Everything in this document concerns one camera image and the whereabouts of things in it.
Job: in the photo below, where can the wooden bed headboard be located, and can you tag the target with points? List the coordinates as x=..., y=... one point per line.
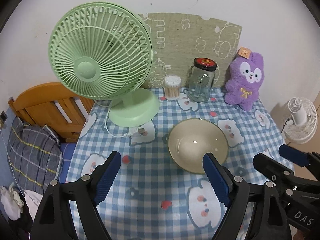
x=54, y=105

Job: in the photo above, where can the cotton swab container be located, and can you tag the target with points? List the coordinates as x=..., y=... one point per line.
x=172, y=85

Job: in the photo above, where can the glass jar black lid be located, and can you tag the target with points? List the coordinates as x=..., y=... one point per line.
x=201, y=79

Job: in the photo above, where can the purple plush bunny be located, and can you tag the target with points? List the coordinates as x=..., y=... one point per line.
x=246, y=78

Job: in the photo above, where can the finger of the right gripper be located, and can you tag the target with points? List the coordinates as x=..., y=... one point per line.
x=303, y=159
x=274, y=171

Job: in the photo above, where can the grey plaid pillow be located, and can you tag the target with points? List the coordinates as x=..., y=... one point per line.
x=34, y=155

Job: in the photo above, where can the wall power outlet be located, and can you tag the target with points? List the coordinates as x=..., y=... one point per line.
x=3, y=118

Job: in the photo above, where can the ceramic bowl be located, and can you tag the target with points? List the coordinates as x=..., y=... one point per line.
x=191, y=139

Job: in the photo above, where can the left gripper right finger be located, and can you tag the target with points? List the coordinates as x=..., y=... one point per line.
x=268, y=221

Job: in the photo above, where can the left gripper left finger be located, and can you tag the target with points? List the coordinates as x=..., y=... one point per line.
x=53, y=219

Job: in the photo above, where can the green cartoon board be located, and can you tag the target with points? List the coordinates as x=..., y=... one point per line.
x=177, y=39

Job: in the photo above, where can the green desk fan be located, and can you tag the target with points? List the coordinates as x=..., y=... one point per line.
x=103, y=51

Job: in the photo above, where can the white floor fan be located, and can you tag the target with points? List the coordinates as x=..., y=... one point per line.
x=302, y=120

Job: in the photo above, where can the blue checkered tablecloth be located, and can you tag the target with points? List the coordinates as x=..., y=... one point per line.
x=153, y=198

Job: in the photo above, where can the white crumpled cloth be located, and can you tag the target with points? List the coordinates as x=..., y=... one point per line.
x=13, y=204

